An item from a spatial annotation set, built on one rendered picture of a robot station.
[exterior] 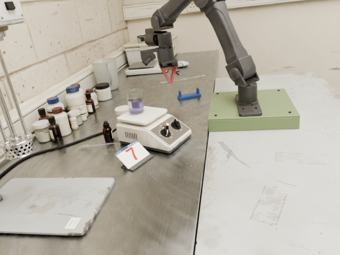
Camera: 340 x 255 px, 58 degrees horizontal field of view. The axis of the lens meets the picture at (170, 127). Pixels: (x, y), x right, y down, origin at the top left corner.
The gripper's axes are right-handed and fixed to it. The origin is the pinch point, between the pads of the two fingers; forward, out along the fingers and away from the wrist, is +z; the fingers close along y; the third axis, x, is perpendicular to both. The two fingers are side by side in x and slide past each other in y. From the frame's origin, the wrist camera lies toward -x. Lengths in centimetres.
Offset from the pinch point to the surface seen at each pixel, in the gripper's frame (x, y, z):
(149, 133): -15.6, 43.7, 2.4
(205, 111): 8.6, 19.6, 8.6
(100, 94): -30.4, -15.5, 4.5
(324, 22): 124, -72, -2
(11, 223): -49, 66, 7
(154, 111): -12.0, 34.3, -0.5
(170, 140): -10.0, 45.8, 4.8
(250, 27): 78, -90, -4
